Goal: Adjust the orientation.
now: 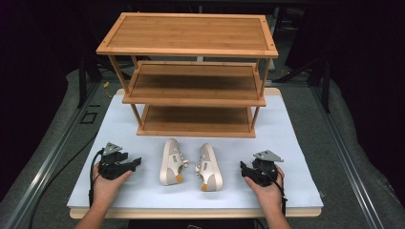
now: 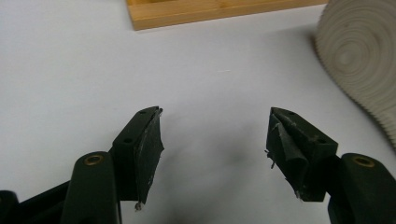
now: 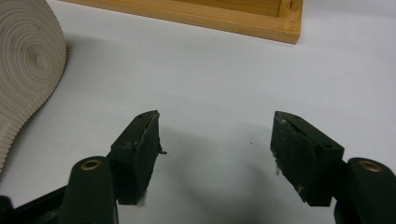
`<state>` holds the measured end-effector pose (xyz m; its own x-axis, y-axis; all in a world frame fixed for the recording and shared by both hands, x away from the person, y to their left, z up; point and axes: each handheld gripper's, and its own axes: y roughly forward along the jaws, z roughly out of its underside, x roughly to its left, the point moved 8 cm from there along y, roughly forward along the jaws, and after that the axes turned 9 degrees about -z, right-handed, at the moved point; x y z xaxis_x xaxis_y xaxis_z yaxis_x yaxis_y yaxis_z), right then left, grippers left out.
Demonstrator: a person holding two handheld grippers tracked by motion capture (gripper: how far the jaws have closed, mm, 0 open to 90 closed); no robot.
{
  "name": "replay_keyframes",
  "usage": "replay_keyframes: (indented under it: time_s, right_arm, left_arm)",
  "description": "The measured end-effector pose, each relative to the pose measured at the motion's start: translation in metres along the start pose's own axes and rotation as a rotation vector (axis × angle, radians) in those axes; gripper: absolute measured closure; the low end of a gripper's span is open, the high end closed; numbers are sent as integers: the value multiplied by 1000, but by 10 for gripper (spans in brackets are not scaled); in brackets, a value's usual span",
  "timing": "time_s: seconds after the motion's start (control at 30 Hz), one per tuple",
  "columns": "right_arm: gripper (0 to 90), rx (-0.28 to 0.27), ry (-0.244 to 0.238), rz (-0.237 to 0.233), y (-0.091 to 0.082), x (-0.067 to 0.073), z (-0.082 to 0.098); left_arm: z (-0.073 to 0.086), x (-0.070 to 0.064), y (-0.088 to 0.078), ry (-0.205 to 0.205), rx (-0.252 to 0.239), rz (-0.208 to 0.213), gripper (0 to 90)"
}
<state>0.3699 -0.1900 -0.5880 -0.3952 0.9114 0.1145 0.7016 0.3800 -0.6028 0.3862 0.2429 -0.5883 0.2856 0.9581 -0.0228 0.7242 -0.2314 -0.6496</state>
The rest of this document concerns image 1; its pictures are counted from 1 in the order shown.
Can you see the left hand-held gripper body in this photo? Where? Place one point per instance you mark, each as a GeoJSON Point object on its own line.
{"type": "Point", "coordinates": [111, 167]}

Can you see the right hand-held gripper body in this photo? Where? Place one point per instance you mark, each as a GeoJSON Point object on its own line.
{"type": "Point", "coordinates": [265, 173]}

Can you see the beige and white sneaker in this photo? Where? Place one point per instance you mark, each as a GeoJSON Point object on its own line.
{"type": "Point", "coordinates": [170, 165]}
{"type": "Point", "coordinates": [210, 171]}

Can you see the wooden three-tier shoe rack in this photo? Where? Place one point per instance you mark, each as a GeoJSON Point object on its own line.
{"type": "Point", "coordinates": [187, 35]}

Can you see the person's right hand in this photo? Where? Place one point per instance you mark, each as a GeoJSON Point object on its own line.
{"type": "Point", "coordinates": [269, 195]}

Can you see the person's left hand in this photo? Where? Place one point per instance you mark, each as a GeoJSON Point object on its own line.
{"type": "Point", "coordinates": [106, 191]}

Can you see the white mat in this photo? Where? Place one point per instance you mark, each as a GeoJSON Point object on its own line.
{"type": "Point", "coordinates": [191, 194]}

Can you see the small yellow item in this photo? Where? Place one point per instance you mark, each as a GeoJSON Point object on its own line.
{"type": "Point", "coordinates": [106, 85]}

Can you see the black metal stand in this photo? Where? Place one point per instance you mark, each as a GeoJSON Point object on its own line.
{"type": "Point", "coordinates": [82, 82]}
{"type": "Point", "coordinates": [326, 89]}

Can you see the grey metal rail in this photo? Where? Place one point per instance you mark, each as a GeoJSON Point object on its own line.
{"type": "Point", "coordinates": [347, 159]}
{"type": "Point", "coordinates": [47, 165]}

